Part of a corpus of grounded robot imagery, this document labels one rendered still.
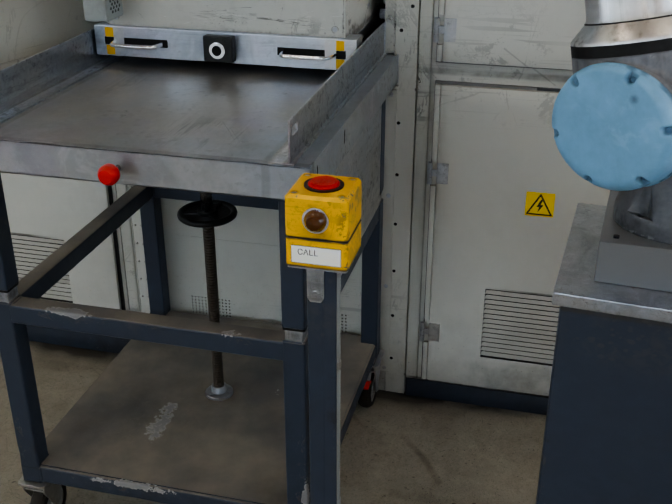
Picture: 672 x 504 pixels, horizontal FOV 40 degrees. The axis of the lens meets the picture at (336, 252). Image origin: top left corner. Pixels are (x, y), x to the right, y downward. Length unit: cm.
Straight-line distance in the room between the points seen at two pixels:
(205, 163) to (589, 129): 59
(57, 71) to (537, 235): 105
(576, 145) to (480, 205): 96
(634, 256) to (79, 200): 148
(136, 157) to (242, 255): 85
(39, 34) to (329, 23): 63
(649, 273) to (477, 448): 100
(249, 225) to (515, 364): 71
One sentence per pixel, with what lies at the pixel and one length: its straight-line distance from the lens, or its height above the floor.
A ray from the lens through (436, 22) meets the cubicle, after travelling 193.
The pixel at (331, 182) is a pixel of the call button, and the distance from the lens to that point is 113.
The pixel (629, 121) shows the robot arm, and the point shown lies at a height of 101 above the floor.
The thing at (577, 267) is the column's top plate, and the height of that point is 75.
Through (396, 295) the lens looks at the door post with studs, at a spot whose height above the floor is 28.
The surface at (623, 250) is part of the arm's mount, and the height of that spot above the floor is 80.
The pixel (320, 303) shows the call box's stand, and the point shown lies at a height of 74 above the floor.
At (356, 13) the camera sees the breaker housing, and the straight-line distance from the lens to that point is 187.
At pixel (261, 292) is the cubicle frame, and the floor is 24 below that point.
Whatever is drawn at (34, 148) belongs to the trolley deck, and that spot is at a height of 84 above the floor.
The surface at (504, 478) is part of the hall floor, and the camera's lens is 210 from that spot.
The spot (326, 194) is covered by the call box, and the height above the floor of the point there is 90.
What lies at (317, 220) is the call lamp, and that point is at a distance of 110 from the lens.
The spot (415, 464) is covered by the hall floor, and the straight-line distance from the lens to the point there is 211.
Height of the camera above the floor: 133
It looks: 26 degrees down
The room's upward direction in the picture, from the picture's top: straight up
